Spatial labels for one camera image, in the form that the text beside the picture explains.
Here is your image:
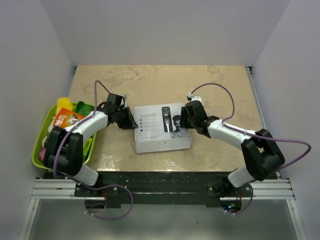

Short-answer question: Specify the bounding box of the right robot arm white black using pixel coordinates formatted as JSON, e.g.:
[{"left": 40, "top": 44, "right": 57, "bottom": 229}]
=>
[{"left": 180, "top": 100, "right": 285, "bottom": 197}]

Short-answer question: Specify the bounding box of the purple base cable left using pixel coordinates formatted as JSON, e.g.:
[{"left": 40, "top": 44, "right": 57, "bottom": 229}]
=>
[{"left": 84, "top": 184, "right": 134, "bottom": 221}]

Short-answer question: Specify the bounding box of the white cardboard box lid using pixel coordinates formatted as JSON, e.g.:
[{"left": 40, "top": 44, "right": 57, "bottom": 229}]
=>
[{"left": 132, "top": 102, "right": 192, "bottom": 154}]

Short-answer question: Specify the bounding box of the aluminium frame rail left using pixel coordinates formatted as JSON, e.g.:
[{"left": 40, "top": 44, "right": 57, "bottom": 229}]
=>
[{"left": 18, "top": 177, "right": 78, "bottom": 240}]

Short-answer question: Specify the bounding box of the yellow plush toy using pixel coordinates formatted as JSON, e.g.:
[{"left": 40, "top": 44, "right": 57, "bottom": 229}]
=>
[{"left": 56, "top": 97, "right": 74, "bottom": 113}]

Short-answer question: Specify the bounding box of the aluminium frame rail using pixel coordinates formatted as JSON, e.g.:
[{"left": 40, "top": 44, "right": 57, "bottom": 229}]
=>
[
  {"left": 18, "top": 177, "right": 78, "bottom": 240},
  {"left": 245, "top": 66, "right": 307, "bottom": 240}
]

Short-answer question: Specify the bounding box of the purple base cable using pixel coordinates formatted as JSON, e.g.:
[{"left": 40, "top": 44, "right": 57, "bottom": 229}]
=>
[
  {"left": 84, "top": 184, "right": 134, "bottom": 221},
  {"left": 224, "top": 184, "right": 255, "bottom": 216}
]

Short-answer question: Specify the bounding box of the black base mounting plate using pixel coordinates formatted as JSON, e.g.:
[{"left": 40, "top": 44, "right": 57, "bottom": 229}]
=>
[{"left": 42, "top": 170, "right": 253, "bottom": 209}]

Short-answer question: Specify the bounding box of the green plush toy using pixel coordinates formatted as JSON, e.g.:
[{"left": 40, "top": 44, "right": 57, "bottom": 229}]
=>
[{"left": 73, "top": 101, "right": 95, "bottom": 117}]

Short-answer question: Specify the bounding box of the black product box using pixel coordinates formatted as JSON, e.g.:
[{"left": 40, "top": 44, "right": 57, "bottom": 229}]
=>
[{"left": 83, "top": 137, "right": 93, "bottom": 158}]

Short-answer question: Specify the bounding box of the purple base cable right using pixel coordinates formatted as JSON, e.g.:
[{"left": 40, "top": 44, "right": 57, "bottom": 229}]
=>
[{"left": 224, "top": 184, "right": 255, "bottom": 216}]

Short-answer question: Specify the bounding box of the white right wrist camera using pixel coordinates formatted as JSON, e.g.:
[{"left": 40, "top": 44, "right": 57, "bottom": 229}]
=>
[{"left": 187, "top": 93, "right": 202, "bottom": 103}]

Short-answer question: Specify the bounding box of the pink ball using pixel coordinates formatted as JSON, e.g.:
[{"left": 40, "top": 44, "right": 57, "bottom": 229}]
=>
[{"left": 38, "top": 147, "right": 47, "bottom": 162}]

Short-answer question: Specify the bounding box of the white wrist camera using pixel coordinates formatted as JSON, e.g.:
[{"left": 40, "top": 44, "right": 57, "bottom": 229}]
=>
[
  {"left": 122, "top": 94, "right": 128, "bottom": 106},
  {"left": 187, "top": 93, "right": 202, "bottom": 103}
]

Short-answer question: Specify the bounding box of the orange razor package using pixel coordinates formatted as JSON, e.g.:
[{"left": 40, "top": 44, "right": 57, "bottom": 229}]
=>
[{"left": 53, "top": 108, "right": 85, "bottom": 128}]

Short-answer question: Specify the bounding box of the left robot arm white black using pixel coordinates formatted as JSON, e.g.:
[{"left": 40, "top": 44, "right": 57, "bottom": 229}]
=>
[{"left": 43, "top": 93, "right": 138, "bottom": 196}]

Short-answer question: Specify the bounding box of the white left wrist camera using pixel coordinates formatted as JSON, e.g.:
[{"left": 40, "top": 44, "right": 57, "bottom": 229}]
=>
[{"left": 122, "top": 94, "right": 128, "bottom": 106}]

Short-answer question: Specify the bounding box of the aluminium frame rail right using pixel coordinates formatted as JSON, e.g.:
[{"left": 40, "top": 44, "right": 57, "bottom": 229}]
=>
[{"left": 245, "top": 66, "right": 307, "bottom": 240}]

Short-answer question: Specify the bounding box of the green plastic tray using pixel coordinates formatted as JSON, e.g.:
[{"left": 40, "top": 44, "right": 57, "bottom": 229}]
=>
[{"left": 31, "top": 105, "right": 97, "bottom": 170}]

